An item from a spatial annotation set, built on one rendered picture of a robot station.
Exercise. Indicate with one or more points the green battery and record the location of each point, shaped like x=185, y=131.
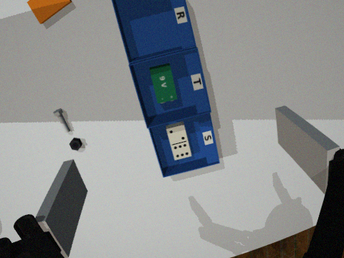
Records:
x=163, y=83

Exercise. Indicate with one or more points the orange flat square pad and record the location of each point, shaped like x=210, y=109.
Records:
x=45, y=9

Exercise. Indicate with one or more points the grey metal bolt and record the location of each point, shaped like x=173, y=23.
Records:
x=58, y=113

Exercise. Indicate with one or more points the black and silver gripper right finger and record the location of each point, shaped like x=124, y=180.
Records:
x=323, y=161

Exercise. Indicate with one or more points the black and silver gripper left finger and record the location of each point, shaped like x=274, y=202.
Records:
x=51, y=233

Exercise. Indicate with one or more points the black hex nut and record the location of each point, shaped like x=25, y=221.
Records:
x=75, y=144

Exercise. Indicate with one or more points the blue rack of bins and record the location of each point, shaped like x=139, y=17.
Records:
x=155, y=29

